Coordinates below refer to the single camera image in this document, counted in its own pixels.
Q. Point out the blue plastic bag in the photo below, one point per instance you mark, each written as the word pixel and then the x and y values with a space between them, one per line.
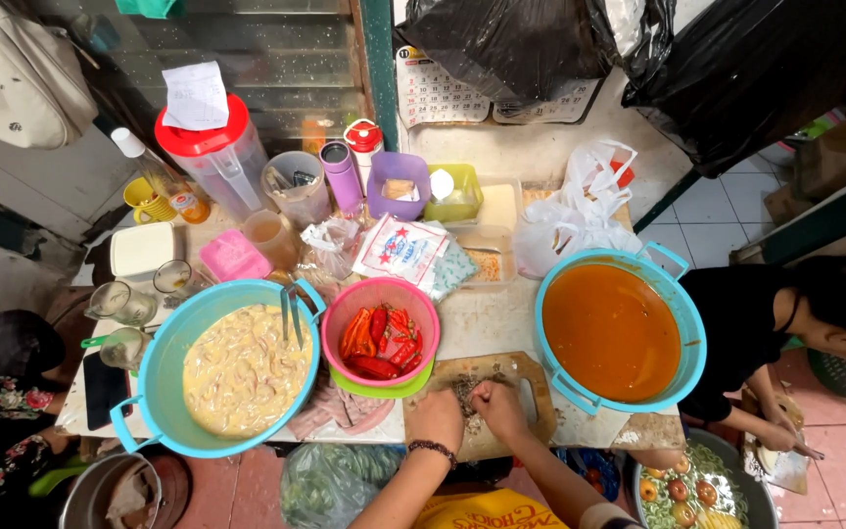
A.
pixel 599 474

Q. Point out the yellow printed apron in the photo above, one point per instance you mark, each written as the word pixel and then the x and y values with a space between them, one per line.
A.
pixel 489 512

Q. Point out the wooden cutting board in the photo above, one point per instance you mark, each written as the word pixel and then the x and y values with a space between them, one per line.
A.
pixel 518 375

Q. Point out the clear glass mug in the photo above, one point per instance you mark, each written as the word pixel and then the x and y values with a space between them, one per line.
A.
pixel 173 279
pixel 122 305

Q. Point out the person's left hand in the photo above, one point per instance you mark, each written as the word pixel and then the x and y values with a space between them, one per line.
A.
pixel 434 420

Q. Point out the green plastic plate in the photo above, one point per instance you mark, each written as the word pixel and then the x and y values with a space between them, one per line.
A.
pixel 386 391

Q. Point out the white paper receipt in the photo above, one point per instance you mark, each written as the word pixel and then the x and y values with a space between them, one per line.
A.
pixel 195 95

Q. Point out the plastic cup with tan liquid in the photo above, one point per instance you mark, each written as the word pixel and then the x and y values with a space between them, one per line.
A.
pixel 269 239

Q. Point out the pink plastic box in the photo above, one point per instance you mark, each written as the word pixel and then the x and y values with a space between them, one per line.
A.
pixel 233 257

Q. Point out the clear container with cream block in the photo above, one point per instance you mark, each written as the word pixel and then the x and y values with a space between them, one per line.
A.
pixel 498 206

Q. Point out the person's right hand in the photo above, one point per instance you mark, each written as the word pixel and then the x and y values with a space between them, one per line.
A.
pixel 502 413

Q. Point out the beige hanging bag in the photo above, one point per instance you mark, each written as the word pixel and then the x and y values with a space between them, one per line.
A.
pixel 12 73

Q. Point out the clear container with crumbs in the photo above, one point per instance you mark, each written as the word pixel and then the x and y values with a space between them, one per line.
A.
pixel 489 264

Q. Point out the pink plastic colander bowl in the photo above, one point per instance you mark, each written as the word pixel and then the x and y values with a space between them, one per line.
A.
pixel 346 312

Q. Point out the purple thermos bottle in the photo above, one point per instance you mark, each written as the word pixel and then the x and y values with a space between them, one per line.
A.
pixel 342 180

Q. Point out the orange bottle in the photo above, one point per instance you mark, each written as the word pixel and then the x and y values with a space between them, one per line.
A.
pixel 313 138

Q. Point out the metal basin of vegetables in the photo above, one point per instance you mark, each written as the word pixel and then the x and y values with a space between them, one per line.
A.
pixel 702 492

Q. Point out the blue basin with orange sauce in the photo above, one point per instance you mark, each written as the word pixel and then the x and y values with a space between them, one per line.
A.
pixel 610 330

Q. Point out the teal patterned packet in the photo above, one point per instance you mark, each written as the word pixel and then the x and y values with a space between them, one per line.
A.
pixel 456 272

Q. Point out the large black plastic bag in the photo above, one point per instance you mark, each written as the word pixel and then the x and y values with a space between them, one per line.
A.
pixel 753 73

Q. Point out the metal pot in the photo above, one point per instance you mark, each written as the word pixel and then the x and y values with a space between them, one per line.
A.
pixel 92 499

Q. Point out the heap of red chilies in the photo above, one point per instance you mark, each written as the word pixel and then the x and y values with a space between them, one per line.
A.
pixel 375 345

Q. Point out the clear pitcher with red lid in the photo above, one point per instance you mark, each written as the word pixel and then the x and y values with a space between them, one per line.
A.
pixel 210 147

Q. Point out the blue basin with creamy food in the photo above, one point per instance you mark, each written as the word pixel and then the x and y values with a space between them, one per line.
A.
pixel 239 375

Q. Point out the metal tongs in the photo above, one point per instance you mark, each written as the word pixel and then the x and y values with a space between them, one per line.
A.
pixel 292 312

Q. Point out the person's right fingers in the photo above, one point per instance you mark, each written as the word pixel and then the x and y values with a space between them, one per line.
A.
pixel 482 395

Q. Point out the star print plastic packet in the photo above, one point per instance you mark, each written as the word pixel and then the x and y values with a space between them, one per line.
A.
pixel 397 250

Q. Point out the purple plastic container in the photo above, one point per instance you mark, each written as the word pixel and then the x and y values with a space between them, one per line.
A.
pixel 397 173

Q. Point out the person's left fingers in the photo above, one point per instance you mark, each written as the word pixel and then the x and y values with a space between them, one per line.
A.
pixel 456 408

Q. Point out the black phone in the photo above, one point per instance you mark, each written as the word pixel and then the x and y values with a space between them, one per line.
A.
pixel 106 389

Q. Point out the pink raw meat slices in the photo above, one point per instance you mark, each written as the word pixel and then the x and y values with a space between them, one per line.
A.
pixel 346 411

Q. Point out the clear round tub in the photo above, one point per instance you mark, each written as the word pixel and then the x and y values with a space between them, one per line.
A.
pixel 298 198

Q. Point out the yellow mug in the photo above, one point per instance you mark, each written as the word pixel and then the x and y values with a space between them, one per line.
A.
pixel 140 202

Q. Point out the clear crumpled plastic bag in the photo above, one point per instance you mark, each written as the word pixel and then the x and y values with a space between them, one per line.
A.
pixel 331 246

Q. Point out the green plastic container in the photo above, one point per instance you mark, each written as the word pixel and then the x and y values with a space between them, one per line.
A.
pixel 460 202

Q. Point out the pile of chopped herbs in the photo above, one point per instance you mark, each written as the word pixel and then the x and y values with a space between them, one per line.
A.
pixel 467 386

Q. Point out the white plastic bag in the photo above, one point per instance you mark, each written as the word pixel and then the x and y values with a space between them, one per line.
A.
pixel 577 217

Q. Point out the white lidded box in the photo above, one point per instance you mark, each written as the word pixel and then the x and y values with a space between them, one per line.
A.
pixel 142 248

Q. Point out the oil bottle with white cap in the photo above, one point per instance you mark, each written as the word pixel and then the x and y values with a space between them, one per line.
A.
pixel 162 180

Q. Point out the plastic bag of green vegetables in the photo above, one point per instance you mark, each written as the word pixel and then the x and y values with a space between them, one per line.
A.
pixel 327 485

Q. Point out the wall calendar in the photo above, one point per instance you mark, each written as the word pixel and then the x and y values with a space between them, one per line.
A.
pixel 438 95

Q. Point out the cardboard box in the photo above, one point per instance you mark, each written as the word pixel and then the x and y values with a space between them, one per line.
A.
pixel 834 158

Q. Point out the white bottle with red cap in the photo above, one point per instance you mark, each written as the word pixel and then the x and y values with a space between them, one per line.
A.
pixel 364 139

